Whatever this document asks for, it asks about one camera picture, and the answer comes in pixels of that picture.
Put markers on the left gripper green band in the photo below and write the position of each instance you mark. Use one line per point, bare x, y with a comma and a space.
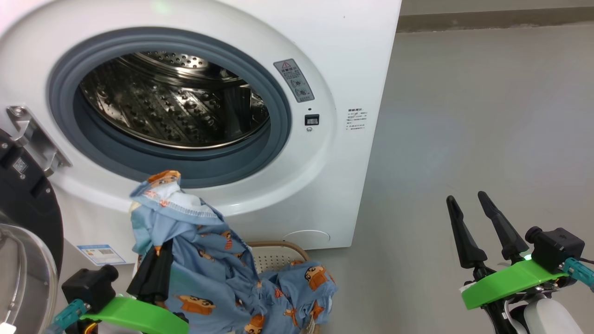
134, 315

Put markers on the white front-load washing machine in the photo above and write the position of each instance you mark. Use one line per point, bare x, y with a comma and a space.
352, 55

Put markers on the white round filter cover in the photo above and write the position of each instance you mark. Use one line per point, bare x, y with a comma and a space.
307, 236

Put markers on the grey warning sticker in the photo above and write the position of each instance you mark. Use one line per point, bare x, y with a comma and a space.
293, 80

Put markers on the stainless steel washer drum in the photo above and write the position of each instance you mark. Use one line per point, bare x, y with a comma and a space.
171, 102

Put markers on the grey rubber door gasket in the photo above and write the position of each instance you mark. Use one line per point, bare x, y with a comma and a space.
278, 120

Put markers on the blue energy label sticker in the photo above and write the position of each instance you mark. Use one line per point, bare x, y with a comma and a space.
101, 254

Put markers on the cream perforated laundry basket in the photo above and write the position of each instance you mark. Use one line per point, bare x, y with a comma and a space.
278, 255

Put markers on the metal door hinge bracket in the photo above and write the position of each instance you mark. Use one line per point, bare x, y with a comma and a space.
37, 139

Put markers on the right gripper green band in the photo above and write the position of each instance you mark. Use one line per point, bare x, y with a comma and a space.
506, 283

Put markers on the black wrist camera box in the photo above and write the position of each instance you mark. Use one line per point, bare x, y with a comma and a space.
557, 246
88, 285

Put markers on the small printed text label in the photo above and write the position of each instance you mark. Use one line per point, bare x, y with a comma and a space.
357, 119

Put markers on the black door latch socket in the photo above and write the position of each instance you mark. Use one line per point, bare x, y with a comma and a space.
312, 120

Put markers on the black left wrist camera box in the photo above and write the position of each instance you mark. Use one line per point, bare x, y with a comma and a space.
88, 285

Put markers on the black round washing machine door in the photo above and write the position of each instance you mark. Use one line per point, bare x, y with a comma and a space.
28, 208

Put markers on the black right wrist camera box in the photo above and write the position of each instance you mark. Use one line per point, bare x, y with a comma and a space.
557, 246

